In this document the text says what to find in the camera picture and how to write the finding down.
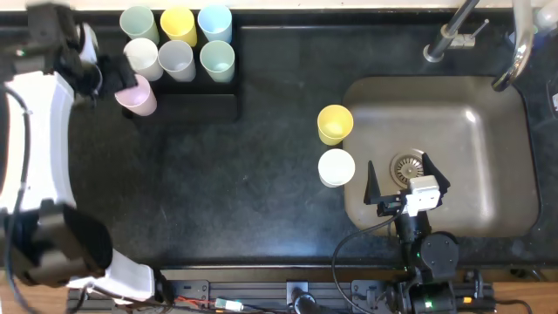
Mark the white cup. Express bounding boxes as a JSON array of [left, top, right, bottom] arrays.
[[317, 148, 357, 188], [122, 38, 165, 83]]

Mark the steel tap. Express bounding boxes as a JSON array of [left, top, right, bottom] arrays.
[[421, 0, 537, 93]]

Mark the grey cup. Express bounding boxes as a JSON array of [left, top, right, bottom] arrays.
[[157, 39, 197, 83]]

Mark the green cup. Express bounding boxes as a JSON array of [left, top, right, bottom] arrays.
[[199, 39, 236, 84], [119, 4, 160, 45]]

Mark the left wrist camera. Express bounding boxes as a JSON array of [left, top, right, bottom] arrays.
[[79, 23, 99, 65]]

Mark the mounting rail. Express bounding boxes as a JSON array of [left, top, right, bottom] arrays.
[[67, 269, 535, 314]]

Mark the yellow cup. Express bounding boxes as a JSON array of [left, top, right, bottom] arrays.
[[316, 104, 355, 147], [159, 5, 198, 48]]

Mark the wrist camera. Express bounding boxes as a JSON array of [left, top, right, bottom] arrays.
[[405, 174, 442, 217], [79, 23, 99, 65]]

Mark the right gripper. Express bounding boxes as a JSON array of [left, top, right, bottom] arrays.
[[363, 152, 452, 218]]

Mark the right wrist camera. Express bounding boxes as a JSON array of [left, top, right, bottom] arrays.
[[405, 174, 442, 217]]

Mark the blue cup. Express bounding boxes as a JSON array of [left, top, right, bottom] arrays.
[[197, 3, 234, 44]]

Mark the black tray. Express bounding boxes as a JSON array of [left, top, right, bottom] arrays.
[[121, 12, 240, 124]]

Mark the black cable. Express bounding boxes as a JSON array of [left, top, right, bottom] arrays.
[[330, 204, 409, 314], [0, 85, 34, 314]]

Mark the pink cup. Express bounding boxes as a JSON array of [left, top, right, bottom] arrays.
[[114, 73, 158, 118]]

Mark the steel sink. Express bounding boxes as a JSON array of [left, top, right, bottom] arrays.
[[341, 76, 541, 239]]

